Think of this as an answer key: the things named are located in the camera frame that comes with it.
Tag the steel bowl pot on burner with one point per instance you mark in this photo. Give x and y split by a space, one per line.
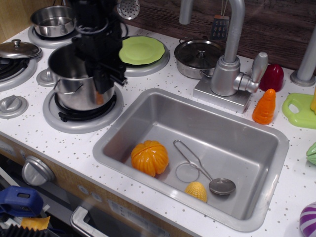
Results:
54 21

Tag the dark red plastic pepper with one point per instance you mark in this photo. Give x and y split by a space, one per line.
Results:
272 78

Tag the steel sink basin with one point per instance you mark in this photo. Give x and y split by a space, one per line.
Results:
249 154

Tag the black coil burner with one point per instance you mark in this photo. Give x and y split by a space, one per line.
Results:
14 72
75 122

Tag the silver stove knob front-left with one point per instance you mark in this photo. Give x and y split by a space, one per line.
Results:
12 106

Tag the silver toy faucet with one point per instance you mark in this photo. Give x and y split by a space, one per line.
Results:
229 87

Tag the tall steel stock pot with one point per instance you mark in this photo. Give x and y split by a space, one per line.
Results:
75 89

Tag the yellow cloth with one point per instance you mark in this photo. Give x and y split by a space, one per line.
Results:
35 223

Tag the green plastic cutting board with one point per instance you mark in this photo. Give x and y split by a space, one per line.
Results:
296 108

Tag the wire strainer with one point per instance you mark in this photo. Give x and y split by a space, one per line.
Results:
185 172

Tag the blue clamp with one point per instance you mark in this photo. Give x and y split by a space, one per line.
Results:
20 202

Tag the steel pot lid left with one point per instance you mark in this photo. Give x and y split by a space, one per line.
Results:
17 49

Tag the green plastic plate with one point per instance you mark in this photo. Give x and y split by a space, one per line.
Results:
141 50

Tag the silver oven door handle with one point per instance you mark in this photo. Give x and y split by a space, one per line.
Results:
101 224

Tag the orange plastic carrot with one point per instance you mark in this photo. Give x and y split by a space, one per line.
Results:
265 108

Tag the hanging small grater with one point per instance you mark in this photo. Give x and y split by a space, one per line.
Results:
220 25

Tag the steel ladle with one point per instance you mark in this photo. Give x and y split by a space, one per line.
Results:
219 186

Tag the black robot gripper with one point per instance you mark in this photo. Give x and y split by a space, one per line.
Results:
99 47

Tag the green plastic vegetable right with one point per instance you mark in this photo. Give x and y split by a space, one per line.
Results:
311 154

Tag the yellow plastic corn piece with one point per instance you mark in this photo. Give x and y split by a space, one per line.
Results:
197 190

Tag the black coil left burner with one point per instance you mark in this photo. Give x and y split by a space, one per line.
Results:
14 72

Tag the small lidded steel pan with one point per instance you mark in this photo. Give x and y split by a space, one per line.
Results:
197 58

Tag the silver stove knob front-middle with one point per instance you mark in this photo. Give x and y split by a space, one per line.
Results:
44 78

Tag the orange plastic pumpkin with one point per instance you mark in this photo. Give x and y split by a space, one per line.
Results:
150 157

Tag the purple striped plastic vegetable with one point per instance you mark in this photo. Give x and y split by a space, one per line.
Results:
307 221

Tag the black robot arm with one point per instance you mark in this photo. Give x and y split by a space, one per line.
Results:
94 12

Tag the black coil front burner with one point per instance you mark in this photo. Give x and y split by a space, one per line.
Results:
75 122

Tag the silver post right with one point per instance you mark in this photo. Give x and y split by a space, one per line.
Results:
304 76

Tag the hanging slotted spoon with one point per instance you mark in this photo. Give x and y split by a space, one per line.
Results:
128 9

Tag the silver oven dial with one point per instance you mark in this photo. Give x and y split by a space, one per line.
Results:
35 172

